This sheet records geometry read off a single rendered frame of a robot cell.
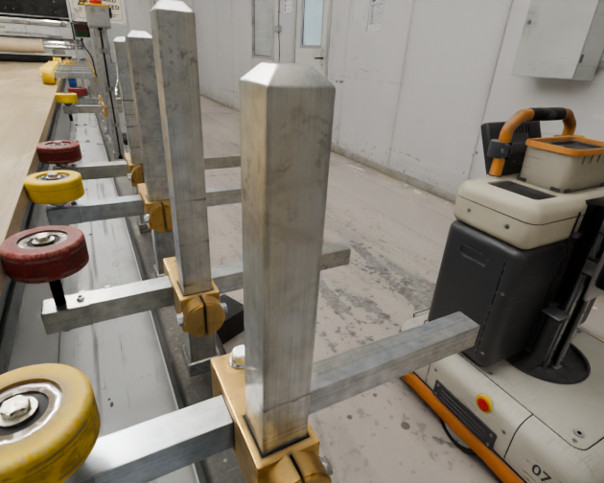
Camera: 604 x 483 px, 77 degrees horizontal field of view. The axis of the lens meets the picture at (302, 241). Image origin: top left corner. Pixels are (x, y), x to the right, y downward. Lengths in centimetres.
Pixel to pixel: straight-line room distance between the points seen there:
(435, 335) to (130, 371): 49
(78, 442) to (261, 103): 22
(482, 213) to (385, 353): 79
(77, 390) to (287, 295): 15
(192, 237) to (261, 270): 26
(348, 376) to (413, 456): 105
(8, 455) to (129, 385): 43
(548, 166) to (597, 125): 180
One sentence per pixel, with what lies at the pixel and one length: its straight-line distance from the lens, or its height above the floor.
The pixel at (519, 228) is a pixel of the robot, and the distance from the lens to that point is 108.
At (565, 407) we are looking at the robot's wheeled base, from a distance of 134.
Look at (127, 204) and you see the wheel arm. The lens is 75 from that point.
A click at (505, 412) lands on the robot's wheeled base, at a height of 26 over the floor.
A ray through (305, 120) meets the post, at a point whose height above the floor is 108.
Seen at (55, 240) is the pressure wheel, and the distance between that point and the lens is 51.
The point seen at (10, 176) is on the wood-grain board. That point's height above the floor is 90.
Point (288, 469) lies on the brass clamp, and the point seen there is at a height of 85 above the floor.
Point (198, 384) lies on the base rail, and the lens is 56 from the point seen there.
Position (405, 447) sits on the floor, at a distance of 142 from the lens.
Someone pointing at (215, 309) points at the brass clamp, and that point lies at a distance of 49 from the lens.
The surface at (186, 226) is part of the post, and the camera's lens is 45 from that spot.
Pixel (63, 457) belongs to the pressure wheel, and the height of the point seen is 89.
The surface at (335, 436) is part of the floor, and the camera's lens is 139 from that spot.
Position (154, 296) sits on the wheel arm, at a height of 81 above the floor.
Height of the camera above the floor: 111
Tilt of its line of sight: 26 degrees down
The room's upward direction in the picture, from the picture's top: 3 degrees clockwise
